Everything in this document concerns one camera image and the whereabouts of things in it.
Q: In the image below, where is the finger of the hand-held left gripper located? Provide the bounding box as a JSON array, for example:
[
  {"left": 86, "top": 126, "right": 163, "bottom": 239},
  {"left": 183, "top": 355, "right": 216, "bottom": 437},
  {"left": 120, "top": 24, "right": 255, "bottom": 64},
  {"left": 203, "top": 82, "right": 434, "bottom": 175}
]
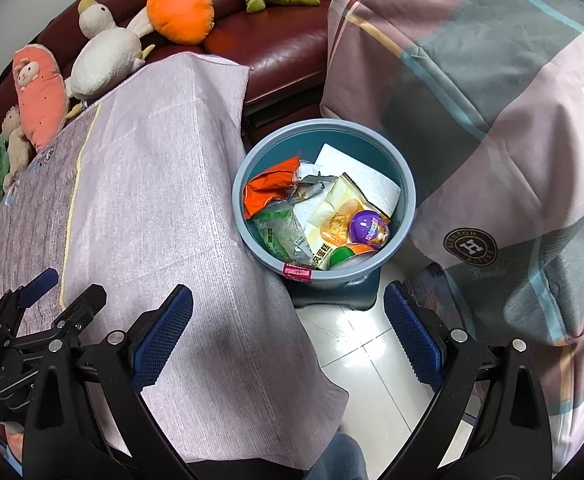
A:
[
  {"left": 54, "top": 284, "right": 108, "bottom": 343},
  {"left": 2, "top": 267, "right": 60, "bottom": 311}
]

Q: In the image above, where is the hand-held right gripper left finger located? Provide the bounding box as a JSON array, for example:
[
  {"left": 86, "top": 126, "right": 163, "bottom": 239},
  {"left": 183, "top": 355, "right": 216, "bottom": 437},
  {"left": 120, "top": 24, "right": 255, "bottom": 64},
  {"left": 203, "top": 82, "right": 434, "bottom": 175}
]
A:
[{"left": 22, "top": 284, "right": 195, "bottom": 480}]

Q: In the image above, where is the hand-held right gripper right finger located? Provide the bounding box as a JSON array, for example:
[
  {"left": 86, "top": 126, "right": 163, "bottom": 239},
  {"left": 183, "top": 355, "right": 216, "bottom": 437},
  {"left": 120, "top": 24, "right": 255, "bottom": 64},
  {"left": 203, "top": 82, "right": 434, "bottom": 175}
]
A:
[{"left": 382, "top": 281, "right": 553, "bottom": 480}]

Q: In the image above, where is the purple egg toy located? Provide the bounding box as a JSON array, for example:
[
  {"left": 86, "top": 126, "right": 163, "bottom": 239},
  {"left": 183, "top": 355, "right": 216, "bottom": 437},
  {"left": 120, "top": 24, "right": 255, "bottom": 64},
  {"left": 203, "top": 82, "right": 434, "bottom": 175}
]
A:
[{"left": 349, "top": 210, "right": 390, "bottom": 251}]

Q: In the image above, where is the teal trash bin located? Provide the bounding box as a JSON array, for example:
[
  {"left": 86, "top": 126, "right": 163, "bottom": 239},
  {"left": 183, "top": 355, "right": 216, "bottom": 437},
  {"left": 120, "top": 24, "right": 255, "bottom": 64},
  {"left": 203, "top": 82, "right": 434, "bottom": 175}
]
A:
[{"left": 232, "top": 119, "right": 417, "bottom": 291}]

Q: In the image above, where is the cream cake packet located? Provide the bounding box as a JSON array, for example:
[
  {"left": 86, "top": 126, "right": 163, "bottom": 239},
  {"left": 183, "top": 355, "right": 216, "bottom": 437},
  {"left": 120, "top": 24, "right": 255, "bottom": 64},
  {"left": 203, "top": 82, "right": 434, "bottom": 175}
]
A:
[{"left": 304, "top": 172, "right": 368, "bottom": 271}]

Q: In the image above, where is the clear green plastic wrapper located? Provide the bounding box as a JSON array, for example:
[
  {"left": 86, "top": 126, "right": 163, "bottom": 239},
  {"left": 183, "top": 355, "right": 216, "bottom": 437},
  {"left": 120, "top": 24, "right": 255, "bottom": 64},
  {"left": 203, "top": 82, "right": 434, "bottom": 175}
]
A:
[{"left": 252, "top": 205, "right": 313, "bottom": 266}]

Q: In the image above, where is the white paper towel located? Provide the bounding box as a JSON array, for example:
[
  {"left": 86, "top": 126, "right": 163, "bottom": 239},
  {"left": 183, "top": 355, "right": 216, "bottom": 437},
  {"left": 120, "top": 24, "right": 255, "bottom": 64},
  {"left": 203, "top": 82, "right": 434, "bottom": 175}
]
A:
[{"left": 292, "top": 143, "right": 402, "bottom": 231}]

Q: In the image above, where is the silver foil wrapper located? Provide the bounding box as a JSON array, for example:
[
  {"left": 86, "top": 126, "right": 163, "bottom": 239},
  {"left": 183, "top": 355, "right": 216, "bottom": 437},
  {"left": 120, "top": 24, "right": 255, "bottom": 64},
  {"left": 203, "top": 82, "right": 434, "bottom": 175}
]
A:
[{"left": 294, "top": 172, "right": 340, "bottom": 202}]

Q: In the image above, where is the orange snack wrapper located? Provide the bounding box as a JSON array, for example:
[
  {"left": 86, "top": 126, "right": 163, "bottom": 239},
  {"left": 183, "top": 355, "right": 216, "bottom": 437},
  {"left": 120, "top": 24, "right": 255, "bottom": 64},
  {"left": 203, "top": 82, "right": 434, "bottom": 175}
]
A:
[{"left": 243, "top": 156, "right": 301, "bottom": 220}]

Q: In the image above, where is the beige doll plush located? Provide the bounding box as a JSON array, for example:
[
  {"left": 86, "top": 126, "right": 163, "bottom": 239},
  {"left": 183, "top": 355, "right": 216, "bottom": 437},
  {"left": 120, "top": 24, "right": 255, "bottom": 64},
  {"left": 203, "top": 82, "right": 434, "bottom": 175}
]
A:
[{"left": 0, "top": 105, "right": 33, "bottom": 191}]

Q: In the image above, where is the purple printed tablecloth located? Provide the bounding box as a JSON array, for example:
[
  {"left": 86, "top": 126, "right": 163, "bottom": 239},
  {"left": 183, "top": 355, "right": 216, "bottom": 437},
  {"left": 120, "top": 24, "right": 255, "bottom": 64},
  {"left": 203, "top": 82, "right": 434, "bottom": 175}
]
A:
[{"left": 0, "top": 52, "right": 350, "bottom": 471}]

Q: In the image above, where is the person's leg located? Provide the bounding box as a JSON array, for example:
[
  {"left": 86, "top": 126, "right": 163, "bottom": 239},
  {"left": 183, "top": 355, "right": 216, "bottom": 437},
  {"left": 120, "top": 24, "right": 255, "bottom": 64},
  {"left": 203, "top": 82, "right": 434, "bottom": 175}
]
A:
[{"left": 306, "top": 432, "right": 369, "bottom": 480}]

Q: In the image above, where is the pink bunny plush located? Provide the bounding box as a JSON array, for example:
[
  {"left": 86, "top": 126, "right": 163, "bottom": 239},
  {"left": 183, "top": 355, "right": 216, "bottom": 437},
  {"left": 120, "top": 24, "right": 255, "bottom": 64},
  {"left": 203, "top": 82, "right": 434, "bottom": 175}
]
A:
[{"left": 12, "top": 44, "right": 70, "bottom": 153}]

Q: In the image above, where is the checked blanket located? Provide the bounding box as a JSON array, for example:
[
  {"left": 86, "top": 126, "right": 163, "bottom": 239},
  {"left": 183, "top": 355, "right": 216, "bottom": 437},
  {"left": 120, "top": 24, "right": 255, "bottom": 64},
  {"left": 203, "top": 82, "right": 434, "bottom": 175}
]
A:
[{"left": 319, "top": 0, "right": 584, "bottom": 471}]

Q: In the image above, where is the white duck plush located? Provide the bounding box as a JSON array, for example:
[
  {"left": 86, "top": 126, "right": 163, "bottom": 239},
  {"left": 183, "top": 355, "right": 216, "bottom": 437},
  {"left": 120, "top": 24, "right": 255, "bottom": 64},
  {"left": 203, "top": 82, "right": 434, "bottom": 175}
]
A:
[{"left": 64, "top": 0, "right": 157, "bottom": 101}]

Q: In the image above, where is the dark red leather sofa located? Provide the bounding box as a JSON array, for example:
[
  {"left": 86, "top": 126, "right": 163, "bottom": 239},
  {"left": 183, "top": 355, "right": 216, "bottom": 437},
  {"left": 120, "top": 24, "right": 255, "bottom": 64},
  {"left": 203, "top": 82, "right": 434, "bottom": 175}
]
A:
[{"left": 0, "top": 0, "right": 343, "bottom": 131}]

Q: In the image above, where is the orange carrot bunny plush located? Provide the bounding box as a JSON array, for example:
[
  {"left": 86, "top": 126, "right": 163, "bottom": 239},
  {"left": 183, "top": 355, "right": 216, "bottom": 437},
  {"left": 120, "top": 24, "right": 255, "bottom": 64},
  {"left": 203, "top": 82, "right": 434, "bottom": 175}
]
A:
[{"left": 146, "top": 0, "right": 215, "bottom": 45}]

